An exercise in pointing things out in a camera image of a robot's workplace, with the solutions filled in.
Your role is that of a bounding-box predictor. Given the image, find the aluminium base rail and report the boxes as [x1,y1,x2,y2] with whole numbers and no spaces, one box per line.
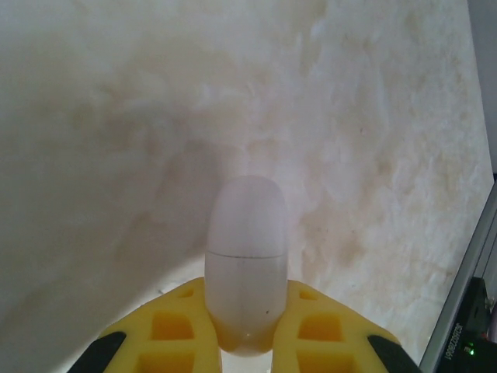
[417,182,497,373]

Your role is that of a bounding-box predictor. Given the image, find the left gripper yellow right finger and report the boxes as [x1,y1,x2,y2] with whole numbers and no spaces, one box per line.
[271,279,420,373]

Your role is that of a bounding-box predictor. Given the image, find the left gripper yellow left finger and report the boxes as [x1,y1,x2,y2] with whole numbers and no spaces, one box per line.
[73,277,223,373]

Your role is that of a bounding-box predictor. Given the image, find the white earbud charging case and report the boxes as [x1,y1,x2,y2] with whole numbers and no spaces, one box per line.
[204,175,289,357]

